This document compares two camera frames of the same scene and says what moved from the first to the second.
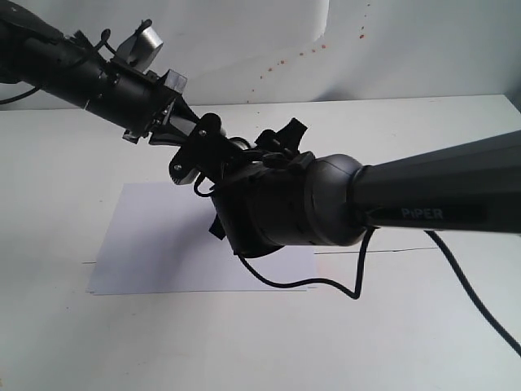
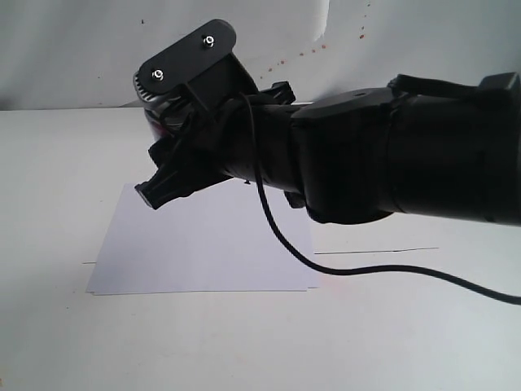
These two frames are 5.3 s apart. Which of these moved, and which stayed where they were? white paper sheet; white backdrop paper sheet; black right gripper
Moved: black right gripper
Stayed: white backdrop paper sheet; white paper sheet
